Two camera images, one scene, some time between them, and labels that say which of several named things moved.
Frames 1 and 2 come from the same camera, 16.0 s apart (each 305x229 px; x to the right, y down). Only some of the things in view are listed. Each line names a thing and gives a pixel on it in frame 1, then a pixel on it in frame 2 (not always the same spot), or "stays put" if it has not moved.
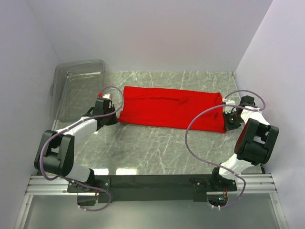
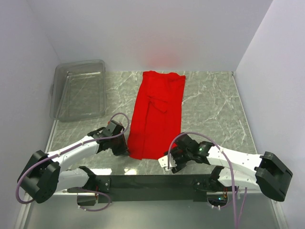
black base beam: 152,188 stays put
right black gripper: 228,126 -> 179,165
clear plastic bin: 75,87 stays put
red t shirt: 172,108 -> 157,127
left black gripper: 114,120 -> 123,149
